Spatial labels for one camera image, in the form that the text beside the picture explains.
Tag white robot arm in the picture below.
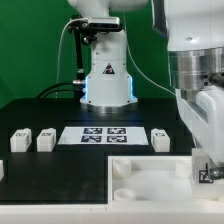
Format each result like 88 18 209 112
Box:
67 0 224 180

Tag white obstacle piece left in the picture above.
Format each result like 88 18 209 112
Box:
0 160 4 181

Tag white marker sheet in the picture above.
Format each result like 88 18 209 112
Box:
58 127 148 145

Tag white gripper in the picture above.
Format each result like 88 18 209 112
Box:
175 88 224 180

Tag grey camera cable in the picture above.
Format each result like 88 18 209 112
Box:
55 18 83 99

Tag black base cables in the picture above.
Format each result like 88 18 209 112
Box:
35 79 86 100

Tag black camera stand pole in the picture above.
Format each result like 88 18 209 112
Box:
73 14 84 101

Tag white square tabletop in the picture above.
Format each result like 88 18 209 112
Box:
108 156 224 202

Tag black camera on stand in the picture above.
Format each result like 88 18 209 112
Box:
69 17 121 32

